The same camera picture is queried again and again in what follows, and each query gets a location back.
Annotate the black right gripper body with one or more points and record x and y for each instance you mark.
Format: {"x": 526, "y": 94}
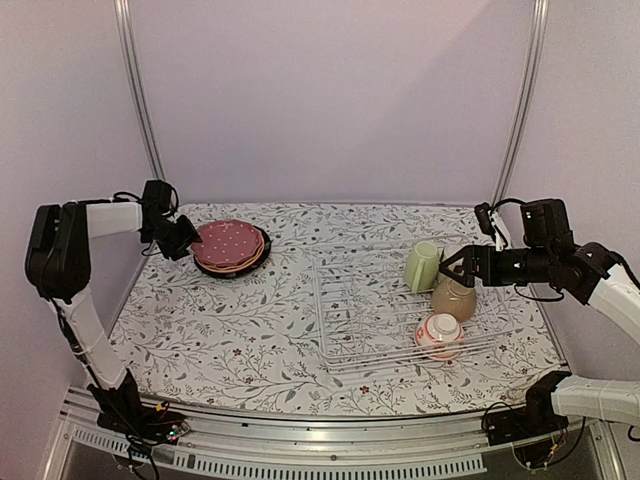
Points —
{"x": 535, "y": 267}

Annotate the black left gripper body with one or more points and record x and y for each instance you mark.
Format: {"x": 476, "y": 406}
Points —
{"x": 162, "y": 235}

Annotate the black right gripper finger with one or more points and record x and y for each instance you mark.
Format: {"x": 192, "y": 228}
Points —
{"x": 460, "y": 275}
{"x": 469, "y": 255}

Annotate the maroon polka dot plate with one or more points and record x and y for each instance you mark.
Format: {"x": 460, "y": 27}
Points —
{"x": 226, "y": 229}

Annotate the yellow polka dot plate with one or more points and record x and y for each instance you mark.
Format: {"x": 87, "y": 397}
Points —
{"x": 235, "y": 267}

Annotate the red patterned white bowl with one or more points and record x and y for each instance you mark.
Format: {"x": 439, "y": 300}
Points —
{"x": 440, "y": 336}

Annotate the black rimmed white plate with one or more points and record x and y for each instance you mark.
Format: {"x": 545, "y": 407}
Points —
{"x": 253, "y": 266}

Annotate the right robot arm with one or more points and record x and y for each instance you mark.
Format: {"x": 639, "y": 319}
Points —
{"x": 592, "y": 274}

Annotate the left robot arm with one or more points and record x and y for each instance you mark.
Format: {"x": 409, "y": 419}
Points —
{"x": 58, "y": 265}

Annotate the white brown cup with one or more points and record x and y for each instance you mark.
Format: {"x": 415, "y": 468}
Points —
{"x": 448, "y": 251}

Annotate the beige ceramic bowl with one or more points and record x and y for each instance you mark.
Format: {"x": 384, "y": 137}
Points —
{"x": 450, "y": 297}

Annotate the light green mug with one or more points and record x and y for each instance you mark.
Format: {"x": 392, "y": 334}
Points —
{"x": 422, "y": 267}

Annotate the floral tablecloth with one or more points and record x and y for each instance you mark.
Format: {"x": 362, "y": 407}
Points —
{"x": 252, "y": 343}

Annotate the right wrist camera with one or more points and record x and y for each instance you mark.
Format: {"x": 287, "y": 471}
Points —
{"x": 492, "y": 225}

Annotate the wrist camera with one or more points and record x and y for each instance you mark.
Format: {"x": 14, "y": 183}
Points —
{"x": 159, "y": 192}
{"x": 492, "y": 225}

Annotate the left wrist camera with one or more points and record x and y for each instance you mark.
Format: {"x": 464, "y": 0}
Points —
{"x": 159, "y": 192}

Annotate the white wire dish rack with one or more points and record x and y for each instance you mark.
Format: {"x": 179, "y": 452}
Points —
{"x": 368, "y": 317}

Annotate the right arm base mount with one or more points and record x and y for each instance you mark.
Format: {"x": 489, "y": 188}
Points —
{"x": 504, "y": 424}

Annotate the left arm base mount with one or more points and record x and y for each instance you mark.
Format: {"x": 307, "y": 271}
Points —
{"x": 153, "y": 425}

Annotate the aluminium front rail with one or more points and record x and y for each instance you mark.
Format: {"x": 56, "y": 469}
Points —
{"x": 230, "y": 444}

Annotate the left aluminium frame post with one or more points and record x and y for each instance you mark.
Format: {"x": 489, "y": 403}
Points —
{"x": 126, "y": 34}

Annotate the aluminium frame post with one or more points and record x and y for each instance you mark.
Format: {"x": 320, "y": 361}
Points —
{"x": 126, "y": 34}
{"x": 525, "y": 98}

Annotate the right aluminium frame post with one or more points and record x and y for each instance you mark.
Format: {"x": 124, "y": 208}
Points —
{"x": 525, "y": 98}

